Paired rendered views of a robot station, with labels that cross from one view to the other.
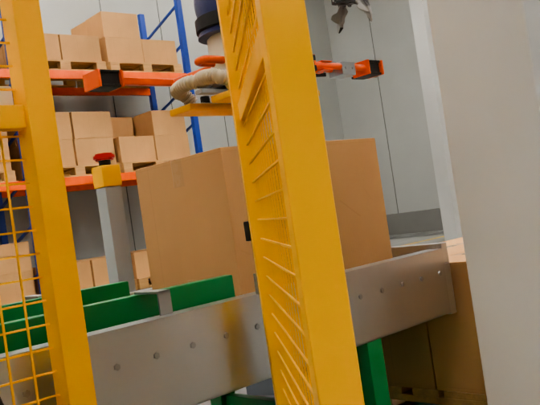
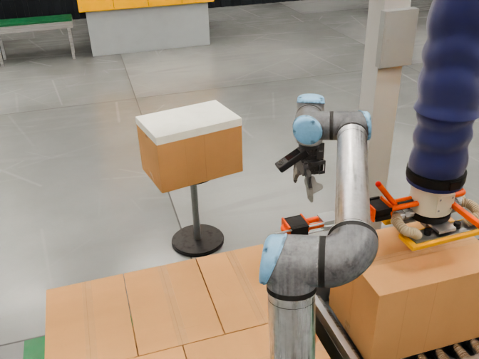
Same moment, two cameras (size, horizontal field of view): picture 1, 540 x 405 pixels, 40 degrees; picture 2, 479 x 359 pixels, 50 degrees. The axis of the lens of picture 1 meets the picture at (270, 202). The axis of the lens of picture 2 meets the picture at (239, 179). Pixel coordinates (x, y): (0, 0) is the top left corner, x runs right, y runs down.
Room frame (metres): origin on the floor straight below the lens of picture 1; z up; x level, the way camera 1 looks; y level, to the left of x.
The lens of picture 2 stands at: (4.08, 0.13, 2.32)
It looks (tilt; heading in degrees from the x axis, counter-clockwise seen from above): 29 degrees down; 207
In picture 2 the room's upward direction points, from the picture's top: 2 degrees counter-clockwise
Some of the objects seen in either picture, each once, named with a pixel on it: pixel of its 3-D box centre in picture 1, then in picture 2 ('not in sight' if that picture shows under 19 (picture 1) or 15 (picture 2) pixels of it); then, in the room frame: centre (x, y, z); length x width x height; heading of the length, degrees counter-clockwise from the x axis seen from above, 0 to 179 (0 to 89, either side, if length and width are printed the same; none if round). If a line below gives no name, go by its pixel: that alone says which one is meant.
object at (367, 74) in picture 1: (367, 69); (295, 226); (2.55, -0.41, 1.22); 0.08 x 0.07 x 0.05; 134
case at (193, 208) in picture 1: (267, 220); (410, 286); (2.15, 0.01, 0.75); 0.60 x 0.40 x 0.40; 132
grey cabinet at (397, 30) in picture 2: not in sight; (396, 38); (1.24, -0.33, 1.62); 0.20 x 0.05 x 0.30; 133
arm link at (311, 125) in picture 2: not in sight; (311, 125); (2.65, -0.33, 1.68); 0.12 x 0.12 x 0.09; 15
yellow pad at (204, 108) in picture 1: (223, 104); (442, 231); (2.21, 0.10, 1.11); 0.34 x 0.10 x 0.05; 134
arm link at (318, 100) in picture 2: not in sight; (310, 113); (2.54, -0.37, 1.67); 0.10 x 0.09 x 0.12; 15
